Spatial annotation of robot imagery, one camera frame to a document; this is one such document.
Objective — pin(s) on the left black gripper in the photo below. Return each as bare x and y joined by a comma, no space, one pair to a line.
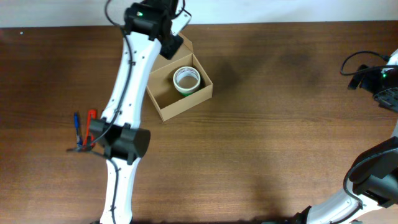
169,50

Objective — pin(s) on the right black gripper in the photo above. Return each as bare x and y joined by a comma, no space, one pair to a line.
371,73

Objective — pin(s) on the cream masking tape roll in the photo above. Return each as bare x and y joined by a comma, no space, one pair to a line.
186,79

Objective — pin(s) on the brown cardboard box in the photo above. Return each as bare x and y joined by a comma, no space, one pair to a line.
160,87

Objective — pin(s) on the green tape roll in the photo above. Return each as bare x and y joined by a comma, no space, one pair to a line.
186,93

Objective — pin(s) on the orange utility knife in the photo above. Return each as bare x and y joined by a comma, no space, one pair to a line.
92,114

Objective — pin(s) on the blue ballpoint pen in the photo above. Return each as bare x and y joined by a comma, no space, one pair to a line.
76,118

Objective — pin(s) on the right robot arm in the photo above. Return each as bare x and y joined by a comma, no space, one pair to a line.
371,182

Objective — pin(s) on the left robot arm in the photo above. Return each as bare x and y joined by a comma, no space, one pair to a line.
150,29

